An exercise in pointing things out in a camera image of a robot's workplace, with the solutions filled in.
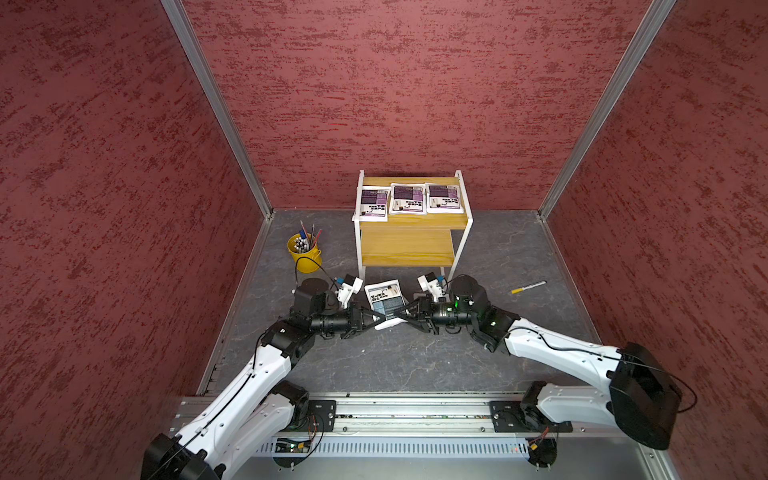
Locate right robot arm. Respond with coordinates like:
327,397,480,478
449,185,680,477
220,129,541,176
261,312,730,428
394,275,683,450

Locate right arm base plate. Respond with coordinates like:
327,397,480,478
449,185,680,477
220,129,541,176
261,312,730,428
489,401,573,435

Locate white frame wooden shelf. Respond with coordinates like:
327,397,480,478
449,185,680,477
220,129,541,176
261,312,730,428
352,170,474,280

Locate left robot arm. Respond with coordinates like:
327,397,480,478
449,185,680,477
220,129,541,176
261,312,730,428
140,275,386,479

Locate purple coffee bag bottom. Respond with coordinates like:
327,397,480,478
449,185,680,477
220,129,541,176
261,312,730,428
425,183,464,214

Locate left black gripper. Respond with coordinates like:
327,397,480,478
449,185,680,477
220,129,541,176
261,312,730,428
311,301,385,337

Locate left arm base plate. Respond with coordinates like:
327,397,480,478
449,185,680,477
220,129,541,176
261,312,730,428
287,399,337,433

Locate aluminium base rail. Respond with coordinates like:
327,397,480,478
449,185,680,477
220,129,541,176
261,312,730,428
309,385,625,437

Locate yellow pen bucket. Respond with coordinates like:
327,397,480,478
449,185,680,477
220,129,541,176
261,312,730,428
287,234,322,274

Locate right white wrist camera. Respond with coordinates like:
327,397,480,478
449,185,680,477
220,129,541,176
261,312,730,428
417,273,448,302

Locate pens in bucket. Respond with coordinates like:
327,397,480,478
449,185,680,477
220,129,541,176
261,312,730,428
288,222,322,253

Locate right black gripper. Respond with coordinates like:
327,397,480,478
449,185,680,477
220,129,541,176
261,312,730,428
393,293,476,334

